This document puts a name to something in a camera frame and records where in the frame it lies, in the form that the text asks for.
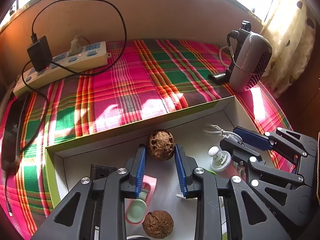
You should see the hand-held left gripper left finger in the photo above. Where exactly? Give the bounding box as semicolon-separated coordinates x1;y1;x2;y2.
30;144;147;240

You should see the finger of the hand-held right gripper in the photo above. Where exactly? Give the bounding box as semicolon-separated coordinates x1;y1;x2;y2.
219;138;313;215
232;127;309;157

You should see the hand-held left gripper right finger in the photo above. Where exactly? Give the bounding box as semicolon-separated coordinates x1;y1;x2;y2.
174;144;292;240

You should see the small pink green clip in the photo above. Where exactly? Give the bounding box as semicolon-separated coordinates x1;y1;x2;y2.
125;176;157;225

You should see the white round knob gadget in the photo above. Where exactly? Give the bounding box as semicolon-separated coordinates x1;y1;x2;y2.
208;146;233;172

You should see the brown walnut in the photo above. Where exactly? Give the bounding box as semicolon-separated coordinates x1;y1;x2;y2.
142;210;174;239
146;129;175;160

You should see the black handheld device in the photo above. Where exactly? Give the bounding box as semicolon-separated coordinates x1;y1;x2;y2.
90;164;118;180

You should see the green white cardboard box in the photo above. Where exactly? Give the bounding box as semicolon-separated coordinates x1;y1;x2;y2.
45;95;278;240

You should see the grey small heater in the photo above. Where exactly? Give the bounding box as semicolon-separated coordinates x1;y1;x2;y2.
208;20;273;92

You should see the pink green plaid blanket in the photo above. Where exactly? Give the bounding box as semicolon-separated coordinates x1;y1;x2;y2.
0;39;293;240

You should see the cream patterned curtain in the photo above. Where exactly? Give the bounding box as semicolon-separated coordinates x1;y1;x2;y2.
260;0;317;99

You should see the beige power strip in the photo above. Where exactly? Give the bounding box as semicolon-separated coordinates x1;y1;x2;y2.
13;41;112;97

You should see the beige plug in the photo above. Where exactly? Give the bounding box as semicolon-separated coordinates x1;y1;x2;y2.
69;35;86;55

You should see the black charger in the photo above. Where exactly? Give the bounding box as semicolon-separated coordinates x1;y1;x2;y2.
27;35;53;72

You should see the white heater cable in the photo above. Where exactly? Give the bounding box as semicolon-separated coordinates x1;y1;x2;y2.
219;45;235;68

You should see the black charger cable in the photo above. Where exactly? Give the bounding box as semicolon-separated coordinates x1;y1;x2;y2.
15;0;127;160

